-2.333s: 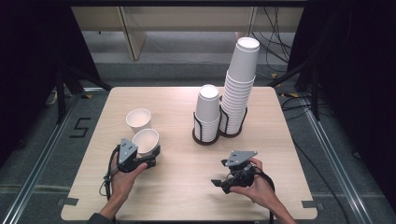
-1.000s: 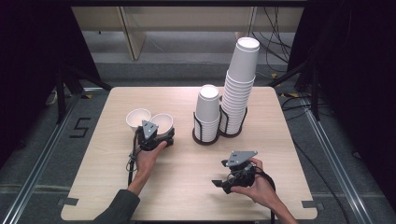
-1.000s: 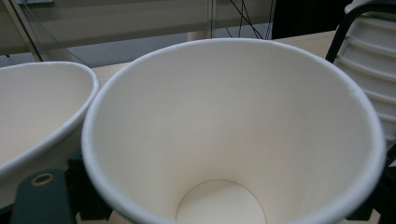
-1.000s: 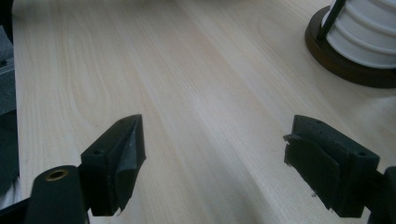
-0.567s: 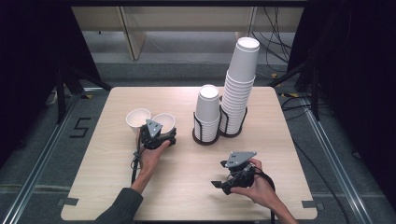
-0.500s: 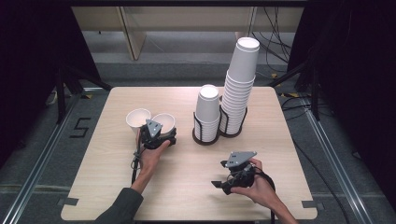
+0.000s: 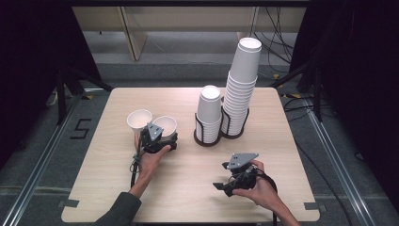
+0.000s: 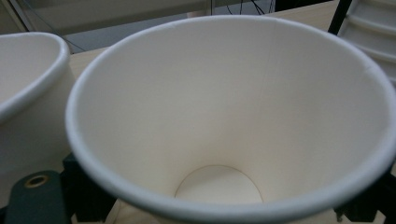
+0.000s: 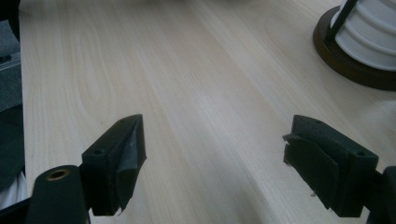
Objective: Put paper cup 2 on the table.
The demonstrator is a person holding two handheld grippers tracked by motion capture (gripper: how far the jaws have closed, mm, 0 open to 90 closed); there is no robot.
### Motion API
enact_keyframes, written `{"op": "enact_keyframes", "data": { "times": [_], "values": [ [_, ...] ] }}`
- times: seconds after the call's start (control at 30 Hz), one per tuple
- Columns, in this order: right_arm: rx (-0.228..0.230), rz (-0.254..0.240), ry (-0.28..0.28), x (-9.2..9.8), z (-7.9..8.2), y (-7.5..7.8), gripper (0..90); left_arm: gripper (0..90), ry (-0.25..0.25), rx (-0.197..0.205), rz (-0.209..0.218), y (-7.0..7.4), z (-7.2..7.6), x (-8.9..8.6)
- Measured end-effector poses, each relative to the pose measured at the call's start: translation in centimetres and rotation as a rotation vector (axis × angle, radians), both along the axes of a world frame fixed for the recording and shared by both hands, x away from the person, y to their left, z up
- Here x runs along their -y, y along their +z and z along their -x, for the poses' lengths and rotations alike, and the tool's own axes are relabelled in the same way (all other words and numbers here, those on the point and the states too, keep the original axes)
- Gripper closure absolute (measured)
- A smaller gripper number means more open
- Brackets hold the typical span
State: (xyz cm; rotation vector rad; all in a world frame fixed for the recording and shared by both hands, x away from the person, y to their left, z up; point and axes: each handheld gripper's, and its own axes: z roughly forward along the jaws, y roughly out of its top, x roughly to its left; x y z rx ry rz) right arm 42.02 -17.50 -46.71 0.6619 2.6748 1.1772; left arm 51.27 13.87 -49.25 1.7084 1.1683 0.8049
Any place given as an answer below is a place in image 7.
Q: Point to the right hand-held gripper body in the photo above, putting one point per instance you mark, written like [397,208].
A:
[241,182]

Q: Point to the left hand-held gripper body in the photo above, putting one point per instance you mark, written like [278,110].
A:
[154,133]

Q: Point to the white paper cup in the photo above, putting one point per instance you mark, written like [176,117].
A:
[138,119]
[166,125]

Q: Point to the tall stack of paper cups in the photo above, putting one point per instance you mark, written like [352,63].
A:
[246,62]

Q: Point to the person's right hand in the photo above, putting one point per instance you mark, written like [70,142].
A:
[263,191]

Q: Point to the person's left hand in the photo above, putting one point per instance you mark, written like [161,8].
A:
[149,164]

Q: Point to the short stack of paper cups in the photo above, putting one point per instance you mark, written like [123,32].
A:
[209,106]

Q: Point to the yellow tape piece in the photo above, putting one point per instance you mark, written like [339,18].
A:
[88,97]
[295,95]
[276,76]

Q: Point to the beige wooden cabinet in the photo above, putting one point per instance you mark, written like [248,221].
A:
[135,40]

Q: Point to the black curtain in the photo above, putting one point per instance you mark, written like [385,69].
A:
[25,62]
[370,78]

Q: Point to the aluminium floor rail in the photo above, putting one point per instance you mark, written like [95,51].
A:
[342,179]
[34,179]

